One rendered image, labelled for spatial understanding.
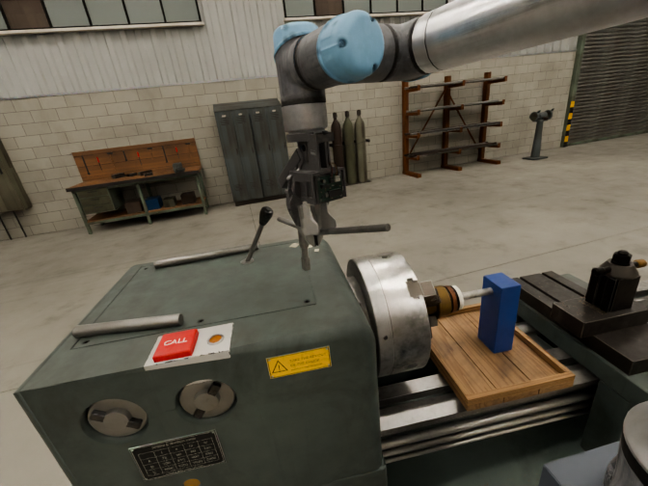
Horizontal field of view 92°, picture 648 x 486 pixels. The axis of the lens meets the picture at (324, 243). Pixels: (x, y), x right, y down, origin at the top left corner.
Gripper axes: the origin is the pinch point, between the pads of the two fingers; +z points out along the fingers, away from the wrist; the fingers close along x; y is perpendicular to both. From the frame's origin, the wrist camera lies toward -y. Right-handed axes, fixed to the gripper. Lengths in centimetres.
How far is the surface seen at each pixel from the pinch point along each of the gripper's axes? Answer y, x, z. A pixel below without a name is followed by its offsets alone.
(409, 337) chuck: 11.4, 15.1, 25.7
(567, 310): 27, 63, 34
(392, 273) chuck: 3.2, 19.4, 13.8
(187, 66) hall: -642, 177, -154
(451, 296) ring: 8.2, 36.7, 25.6
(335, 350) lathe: 12.6, -6.3, 16.2
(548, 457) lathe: 31, 57, 82
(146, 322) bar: -11.9, -31.2, 10.1
